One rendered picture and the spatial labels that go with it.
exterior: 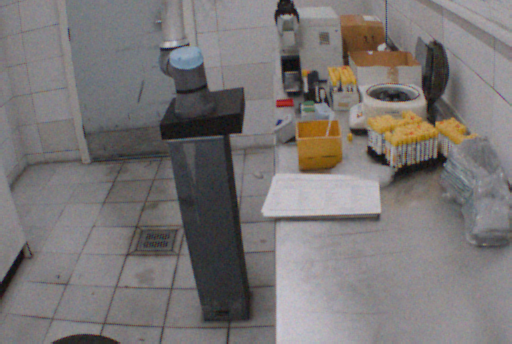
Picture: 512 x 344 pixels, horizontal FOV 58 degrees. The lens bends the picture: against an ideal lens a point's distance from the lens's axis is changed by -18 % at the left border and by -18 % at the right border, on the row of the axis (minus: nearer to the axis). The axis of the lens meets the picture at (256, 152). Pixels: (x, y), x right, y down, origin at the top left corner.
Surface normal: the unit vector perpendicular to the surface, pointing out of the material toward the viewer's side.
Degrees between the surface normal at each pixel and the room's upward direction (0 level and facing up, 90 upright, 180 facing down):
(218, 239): 90
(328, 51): 90
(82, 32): 90
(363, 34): 88
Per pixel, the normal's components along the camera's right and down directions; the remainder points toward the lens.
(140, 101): -0.03, 0.42
